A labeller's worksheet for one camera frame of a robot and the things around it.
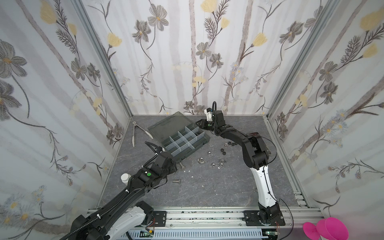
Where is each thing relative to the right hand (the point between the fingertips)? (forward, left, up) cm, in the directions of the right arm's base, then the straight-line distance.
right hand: (194, 117), depth 98 cm
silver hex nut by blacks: (-13, -23, -13) cm, 29 cm away
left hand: (-31, +12, -2) cm, 33 cm away
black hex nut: (-11, -26, -14) cm, 31 cm away
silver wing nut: (-25, -5, -13) cm, 29 cm away
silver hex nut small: (-19, -11, -14) cm, 26 cm away
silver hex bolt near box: (-30, +6, -13) cm, 33 cm away
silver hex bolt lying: (-39, +8, -14) cm, 42 cm away
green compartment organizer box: (-8, +9, -11) cm, 16 cm away
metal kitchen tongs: (+5, +46, -18) cm, 50 cm away
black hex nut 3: (-19, -21, -14) cm, 31 cm away
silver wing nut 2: (-27, -18, -13) cm, 35 cm away
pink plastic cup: (-61, -55, +6) cm, 82 cm away
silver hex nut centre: (-28, -13, -13) cm, 33 cm away
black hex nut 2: (-16, -20, -15) cm, 30 cm away
